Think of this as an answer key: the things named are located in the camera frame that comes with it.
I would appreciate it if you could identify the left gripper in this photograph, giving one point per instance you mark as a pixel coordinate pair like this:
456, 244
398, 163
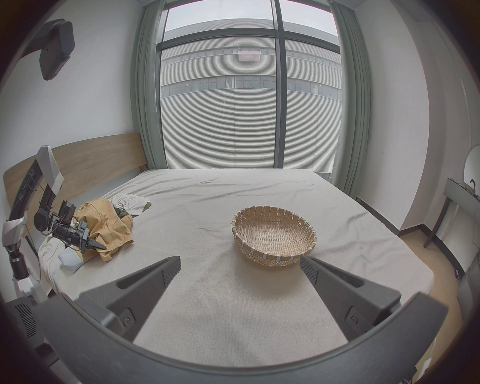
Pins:
69, 233

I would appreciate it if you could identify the grey-green curtain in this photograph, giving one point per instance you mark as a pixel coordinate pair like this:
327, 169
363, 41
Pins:
148, 93
352, 112

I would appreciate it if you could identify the bed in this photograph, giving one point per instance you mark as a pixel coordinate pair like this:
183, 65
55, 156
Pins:
232, 210

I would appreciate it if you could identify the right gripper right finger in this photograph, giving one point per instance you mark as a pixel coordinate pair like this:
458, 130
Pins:
337, 292

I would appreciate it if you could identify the tan shorts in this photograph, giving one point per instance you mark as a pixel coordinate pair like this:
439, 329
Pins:
108, 228

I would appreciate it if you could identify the grey small table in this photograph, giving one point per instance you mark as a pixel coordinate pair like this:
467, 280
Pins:
459, 195

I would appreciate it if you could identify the white garment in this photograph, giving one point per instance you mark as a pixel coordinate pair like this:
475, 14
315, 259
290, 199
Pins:
129, 202

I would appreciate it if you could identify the green garment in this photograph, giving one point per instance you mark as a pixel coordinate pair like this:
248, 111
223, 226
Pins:
144, 208

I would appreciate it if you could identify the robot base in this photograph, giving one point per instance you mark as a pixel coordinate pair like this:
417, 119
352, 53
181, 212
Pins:
24, 318

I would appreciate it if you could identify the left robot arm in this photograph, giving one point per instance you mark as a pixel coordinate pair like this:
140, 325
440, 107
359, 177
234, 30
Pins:
50, 168

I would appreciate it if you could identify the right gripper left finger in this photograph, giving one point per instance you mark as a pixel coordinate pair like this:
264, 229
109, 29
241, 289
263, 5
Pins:
142, 292

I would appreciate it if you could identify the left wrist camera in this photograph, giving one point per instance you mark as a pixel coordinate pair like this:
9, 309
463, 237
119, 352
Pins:
67, 212

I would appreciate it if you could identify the window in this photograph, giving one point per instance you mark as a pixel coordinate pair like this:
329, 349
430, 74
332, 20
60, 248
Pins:
240, 112

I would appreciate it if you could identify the round woven basket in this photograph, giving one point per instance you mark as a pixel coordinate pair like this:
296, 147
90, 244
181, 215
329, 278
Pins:
273, 234

